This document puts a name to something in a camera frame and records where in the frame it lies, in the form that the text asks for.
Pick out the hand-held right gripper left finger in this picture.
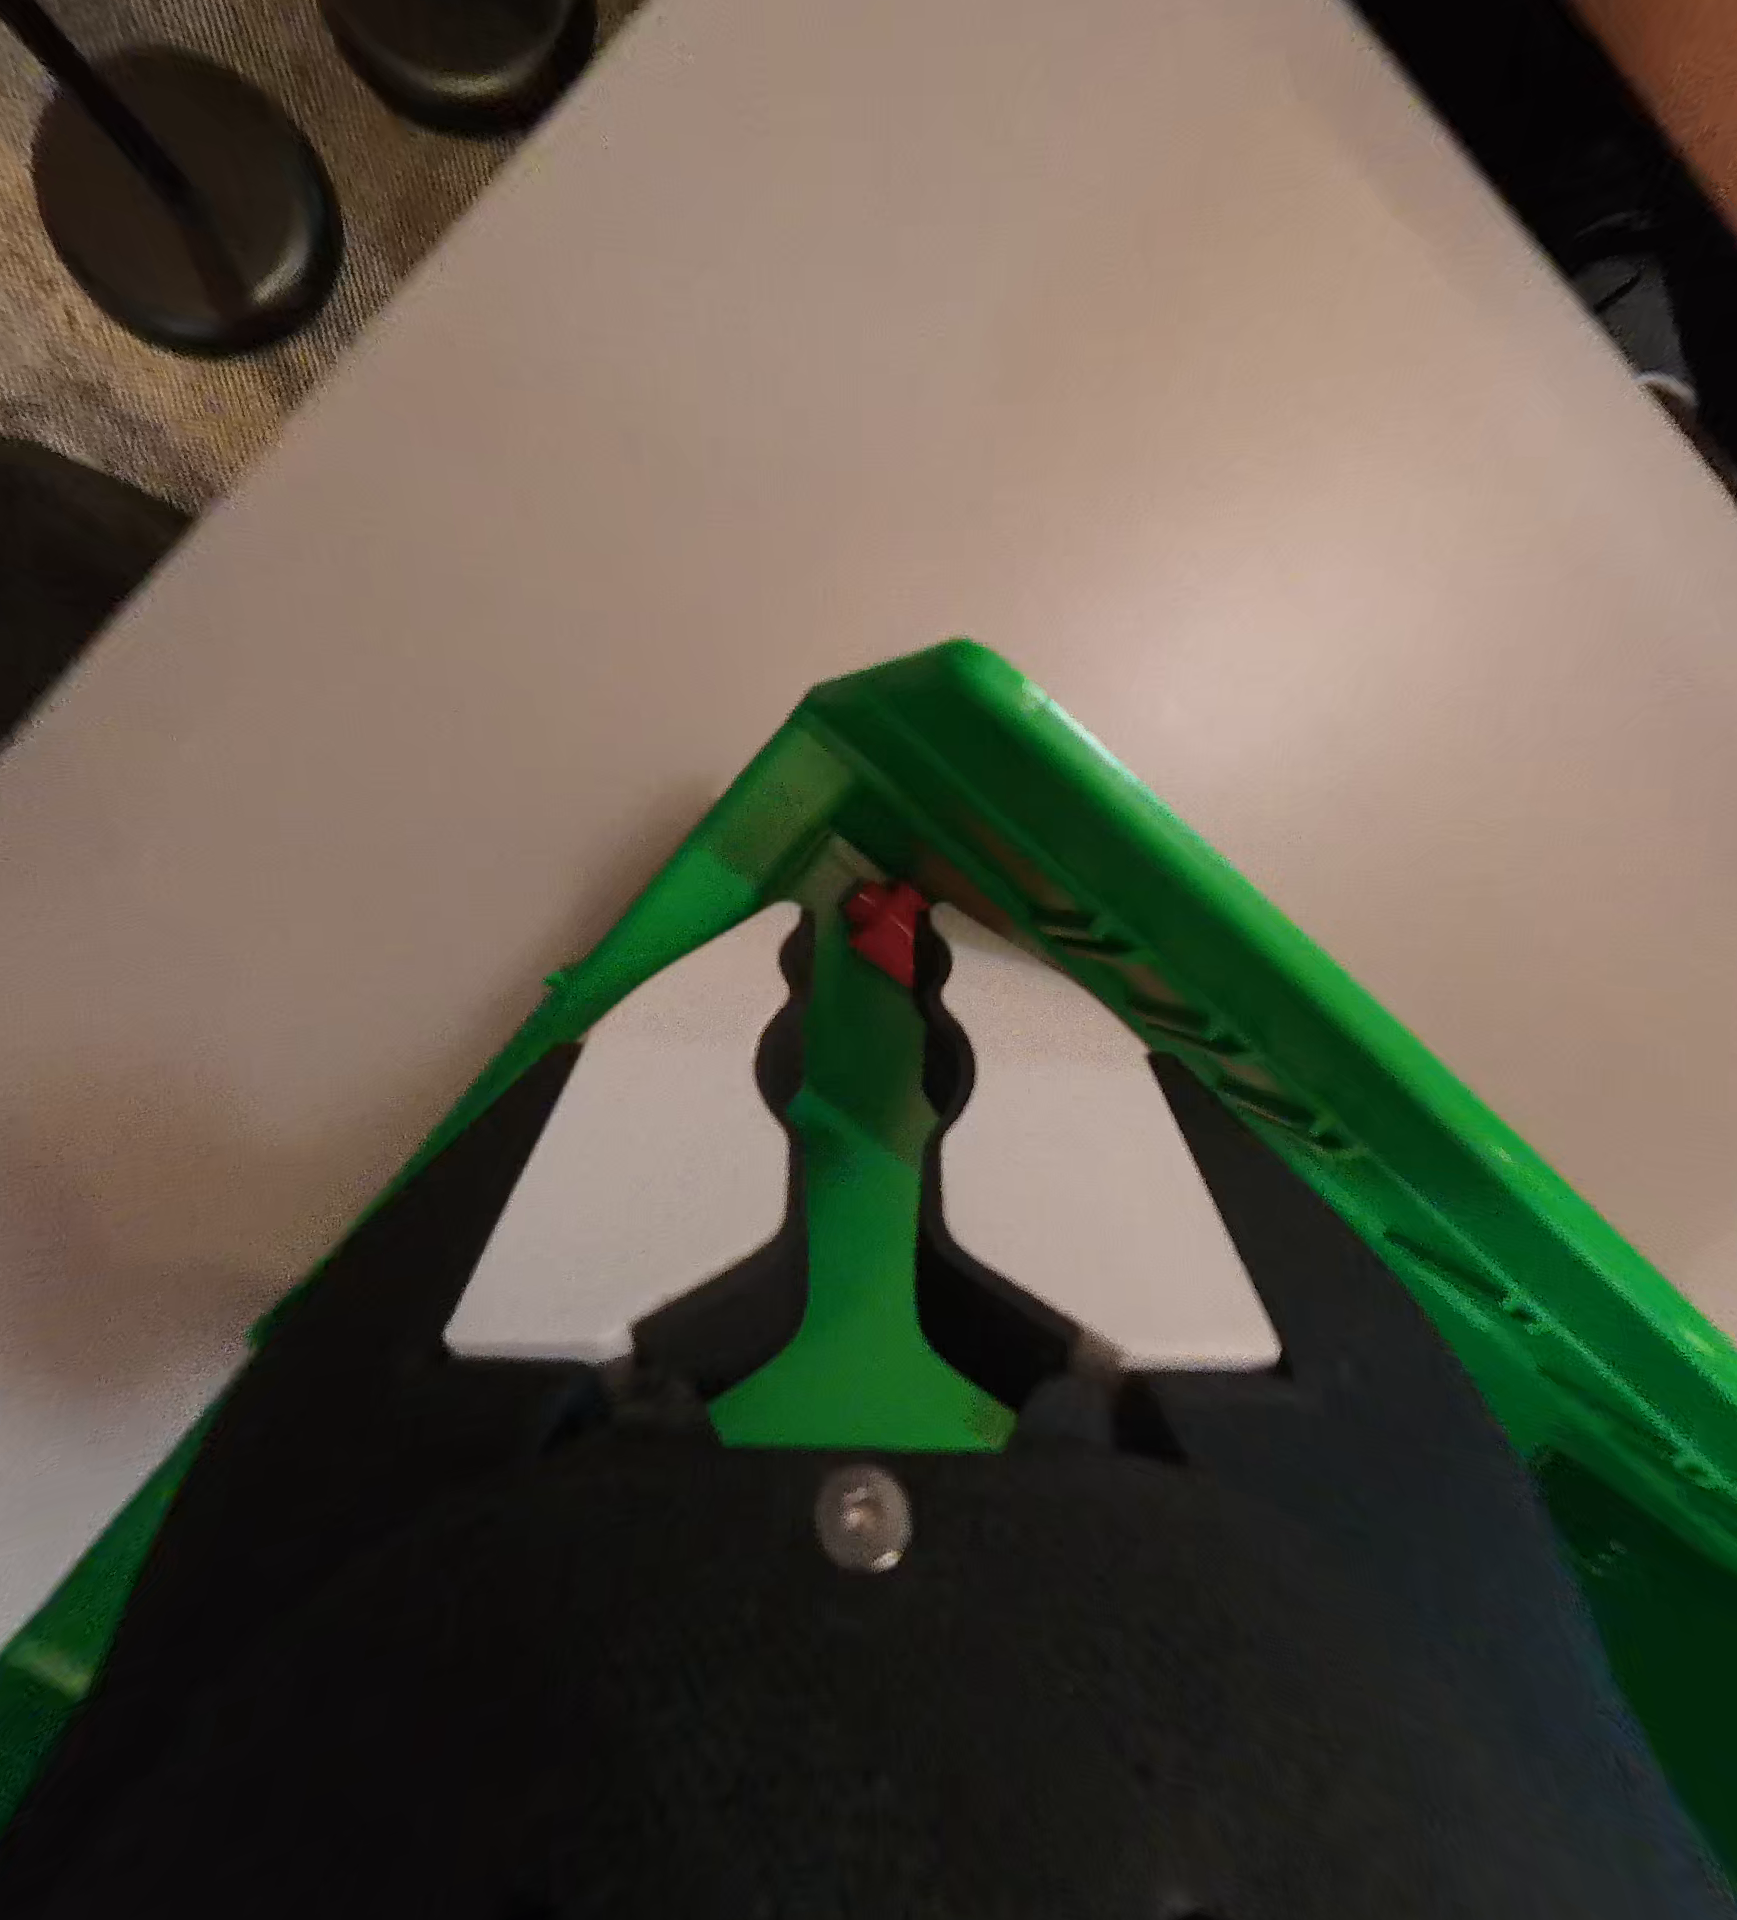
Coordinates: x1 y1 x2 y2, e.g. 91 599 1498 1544
439 904 818 1413

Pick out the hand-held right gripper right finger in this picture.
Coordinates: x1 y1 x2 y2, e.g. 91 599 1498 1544
910 899 1289 1422

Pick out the green plastic bin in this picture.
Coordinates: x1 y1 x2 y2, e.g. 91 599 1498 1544
0 637 1737 1920

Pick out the red dry erase marker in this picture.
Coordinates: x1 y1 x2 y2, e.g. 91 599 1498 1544
841 881 933 990

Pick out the black round stand base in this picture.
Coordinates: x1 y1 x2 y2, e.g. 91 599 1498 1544
0 0 345 358
318 0 601 137

